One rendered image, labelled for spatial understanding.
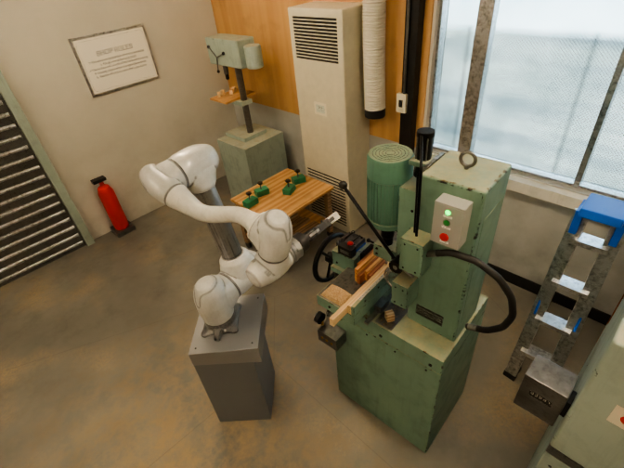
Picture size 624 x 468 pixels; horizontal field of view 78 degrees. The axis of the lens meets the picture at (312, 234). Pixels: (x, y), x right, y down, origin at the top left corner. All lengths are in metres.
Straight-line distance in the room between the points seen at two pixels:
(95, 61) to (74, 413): 2.73
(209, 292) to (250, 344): 0.31
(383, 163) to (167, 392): 1.99
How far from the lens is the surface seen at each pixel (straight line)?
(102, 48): 4.02
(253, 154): 3.72
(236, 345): 1.90
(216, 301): 1.82
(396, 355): 1.83
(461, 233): 1.30
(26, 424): 3.12
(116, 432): 2.76
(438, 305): 1.64
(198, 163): 1.60
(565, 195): 2.70
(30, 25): 3.90
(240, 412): 2.43
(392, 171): 1.44
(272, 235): 1.13
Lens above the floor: 2.16
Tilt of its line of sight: 37 degrees down
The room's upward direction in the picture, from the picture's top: 6 degrees counter-clockwise
